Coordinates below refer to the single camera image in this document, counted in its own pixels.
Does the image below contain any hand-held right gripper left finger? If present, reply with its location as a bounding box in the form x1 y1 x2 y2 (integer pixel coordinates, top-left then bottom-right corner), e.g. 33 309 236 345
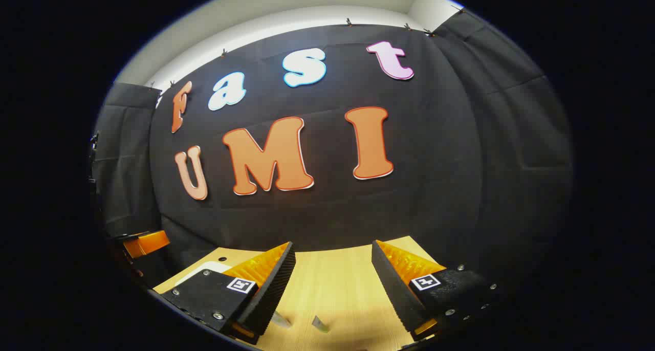
160 241 297 345

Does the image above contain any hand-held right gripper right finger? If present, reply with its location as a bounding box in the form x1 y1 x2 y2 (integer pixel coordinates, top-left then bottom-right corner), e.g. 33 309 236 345
372 239 507 341

